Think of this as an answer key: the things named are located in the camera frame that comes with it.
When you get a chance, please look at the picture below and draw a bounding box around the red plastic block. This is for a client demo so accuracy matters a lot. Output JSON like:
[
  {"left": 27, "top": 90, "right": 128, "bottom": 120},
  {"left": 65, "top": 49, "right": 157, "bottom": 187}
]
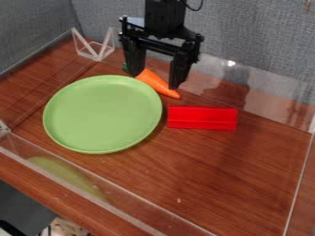
[{"left": 167, "top": 106, "right": 237, "bottom": 130}]

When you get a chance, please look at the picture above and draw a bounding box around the clear acrylic enclosure wall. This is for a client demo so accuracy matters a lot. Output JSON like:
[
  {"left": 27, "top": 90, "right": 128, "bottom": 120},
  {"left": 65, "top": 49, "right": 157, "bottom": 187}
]
[{"left": 0, "top": 27, "right": 315, "bottom": 236}]

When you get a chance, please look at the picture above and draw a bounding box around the orange toy carrot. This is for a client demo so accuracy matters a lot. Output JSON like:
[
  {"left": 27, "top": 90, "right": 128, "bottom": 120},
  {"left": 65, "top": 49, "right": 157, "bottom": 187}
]
[{"left": 135, "top": 68, "right": 181, "bottom": 99}]

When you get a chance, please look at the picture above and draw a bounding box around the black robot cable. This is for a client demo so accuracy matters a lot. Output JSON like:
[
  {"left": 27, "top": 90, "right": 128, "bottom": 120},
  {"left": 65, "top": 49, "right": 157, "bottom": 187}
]
[{"left": 181, "top": 0, "right": 204, "bottom": 13}]

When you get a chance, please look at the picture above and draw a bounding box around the green round plate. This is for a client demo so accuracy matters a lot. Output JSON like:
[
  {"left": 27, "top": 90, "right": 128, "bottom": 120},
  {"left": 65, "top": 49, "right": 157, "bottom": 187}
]
[{"left": 43, "top": 75, "right": 163, "bottom": 154}]

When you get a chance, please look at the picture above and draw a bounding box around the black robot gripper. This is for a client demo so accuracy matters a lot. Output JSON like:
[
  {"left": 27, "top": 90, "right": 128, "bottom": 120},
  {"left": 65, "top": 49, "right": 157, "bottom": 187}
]
[{"left": 119, "top": 0, "right": 204, "bottom": 89}]

